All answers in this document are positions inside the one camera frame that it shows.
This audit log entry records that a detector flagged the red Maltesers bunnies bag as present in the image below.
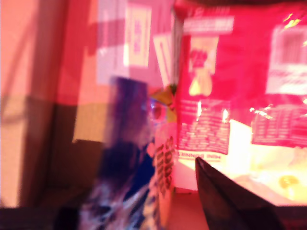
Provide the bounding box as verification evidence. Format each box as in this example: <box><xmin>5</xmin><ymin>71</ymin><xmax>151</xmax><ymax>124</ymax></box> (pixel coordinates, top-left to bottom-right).
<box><xmin>174</xmin><ymin>0</ymin><xmax>307</xmax><ymax>207</ymax></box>

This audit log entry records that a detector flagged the blue Terry's orange eggs bag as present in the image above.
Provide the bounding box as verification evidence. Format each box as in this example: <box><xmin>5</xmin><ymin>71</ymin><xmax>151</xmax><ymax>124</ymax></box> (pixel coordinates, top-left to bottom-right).
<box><xmin>79</xmin><ymin>76</ymin><xmax>175</xmax><ymax>230</ymax></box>

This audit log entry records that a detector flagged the brown cardboard box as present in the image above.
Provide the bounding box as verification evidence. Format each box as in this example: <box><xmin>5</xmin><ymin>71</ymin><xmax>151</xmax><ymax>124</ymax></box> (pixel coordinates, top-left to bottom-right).
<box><xmin>0</xmin><ymin>0</ymin><xmax>178</xmax><ymax>230</ymax></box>

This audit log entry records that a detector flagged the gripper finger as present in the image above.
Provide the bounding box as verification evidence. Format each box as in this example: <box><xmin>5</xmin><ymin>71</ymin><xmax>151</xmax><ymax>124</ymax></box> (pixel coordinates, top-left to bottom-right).
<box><xmin>195</xmin><ymin>157</ymin><xmax>287</xmax><ymax>230</ymax></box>

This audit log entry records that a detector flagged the white shipping label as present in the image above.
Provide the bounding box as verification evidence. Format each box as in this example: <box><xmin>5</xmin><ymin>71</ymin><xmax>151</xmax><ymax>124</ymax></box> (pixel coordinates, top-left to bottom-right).
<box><xmin>97</xmin><ymin>0</ymin><xmax>175</xmax><ymax>88</ymax></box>

